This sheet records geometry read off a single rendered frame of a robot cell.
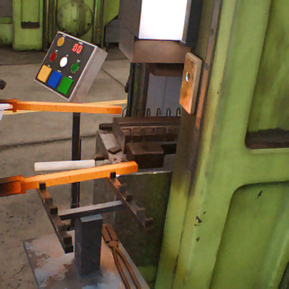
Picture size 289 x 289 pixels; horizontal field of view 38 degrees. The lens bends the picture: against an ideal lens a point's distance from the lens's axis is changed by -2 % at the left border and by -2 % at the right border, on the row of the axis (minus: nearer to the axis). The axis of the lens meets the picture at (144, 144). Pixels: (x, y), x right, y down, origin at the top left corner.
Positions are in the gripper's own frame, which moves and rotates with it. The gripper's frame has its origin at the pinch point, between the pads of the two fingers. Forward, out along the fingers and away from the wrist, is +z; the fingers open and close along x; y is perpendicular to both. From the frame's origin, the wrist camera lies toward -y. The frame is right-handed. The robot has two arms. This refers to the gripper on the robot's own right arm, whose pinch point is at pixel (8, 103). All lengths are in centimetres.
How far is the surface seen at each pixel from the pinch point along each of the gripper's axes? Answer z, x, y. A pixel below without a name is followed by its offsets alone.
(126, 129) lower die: 43.6, -7.0, 13.0
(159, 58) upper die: 51, -2, -16
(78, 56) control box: 32, -58, -2
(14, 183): 1.3, 33.4, 10.8
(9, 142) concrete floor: 0, -200, 108
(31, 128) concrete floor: 19, -228, 107
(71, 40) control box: 30, -69, -7
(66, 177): 15.7, 31.6, 10.6
